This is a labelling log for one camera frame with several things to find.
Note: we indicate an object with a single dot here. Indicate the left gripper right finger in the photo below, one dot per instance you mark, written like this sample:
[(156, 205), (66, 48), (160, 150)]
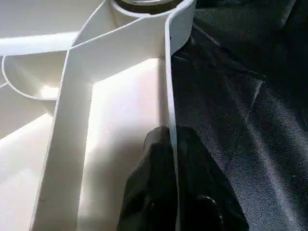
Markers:
[(204, 192)]

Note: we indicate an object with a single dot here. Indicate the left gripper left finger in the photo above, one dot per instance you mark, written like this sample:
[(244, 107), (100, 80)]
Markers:
[(149, 192)]

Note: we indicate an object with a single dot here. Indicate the white plastic table top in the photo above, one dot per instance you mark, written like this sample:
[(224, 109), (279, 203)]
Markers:
[(96, 110)]

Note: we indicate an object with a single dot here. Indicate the black work mat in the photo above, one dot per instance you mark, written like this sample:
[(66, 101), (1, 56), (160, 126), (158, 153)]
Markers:
[(250, 110)]

